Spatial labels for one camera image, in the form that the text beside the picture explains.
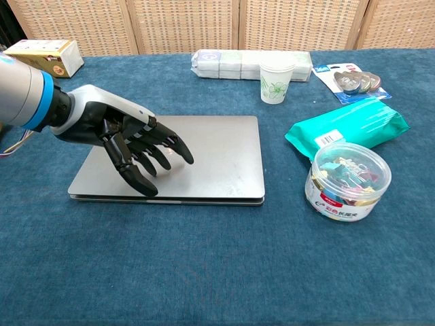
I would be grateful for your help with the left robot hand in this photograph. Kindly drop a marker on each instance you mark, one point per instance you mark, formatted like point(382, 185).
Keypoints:
point(102, 119)

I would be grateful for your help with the silver laptop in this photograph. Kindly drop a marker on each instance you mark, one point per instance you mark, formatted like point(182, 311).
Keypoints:
point(210, 159)

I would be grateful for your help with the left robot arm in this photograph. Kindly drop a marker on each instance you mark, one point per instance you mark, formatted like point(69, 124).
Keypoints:
point(20, 95)

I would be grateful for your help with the yellow cardboard box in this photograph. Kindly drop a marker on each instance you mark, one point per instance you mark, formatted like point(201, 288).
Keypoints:
point(51, 56)

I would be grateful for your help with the woven folding screen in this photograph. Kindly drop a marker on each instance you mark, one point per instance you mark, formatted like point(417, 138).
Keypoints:
point(190, 23)

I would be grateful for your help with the wrapped pocket tissue multipack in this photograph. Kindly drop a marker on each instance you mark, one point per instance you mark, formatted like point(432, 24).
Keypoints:
point(231, 64)

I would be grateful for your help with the white paper cup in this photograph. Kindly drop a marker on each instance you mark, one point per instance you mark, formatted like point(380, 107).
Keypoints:
point(276, 85)

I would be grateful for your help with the blue table mat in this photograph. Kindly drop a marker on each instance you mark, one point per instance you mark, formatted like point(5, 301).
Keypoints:
point(217, 258)

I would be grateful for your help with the correction tape blister pack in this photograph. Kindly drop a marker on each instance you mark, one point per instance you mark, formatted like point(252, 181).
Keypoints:
point(350, 83)

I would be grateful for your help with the clear tub of binder clips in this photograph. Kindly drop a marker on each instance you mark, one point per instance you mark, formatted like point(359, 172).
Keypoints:
point(346, 185)

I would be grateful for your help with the teal wet wipes pack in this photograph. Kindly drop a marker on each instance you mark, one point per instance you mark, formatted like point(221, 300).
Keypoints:
point(357, 122)

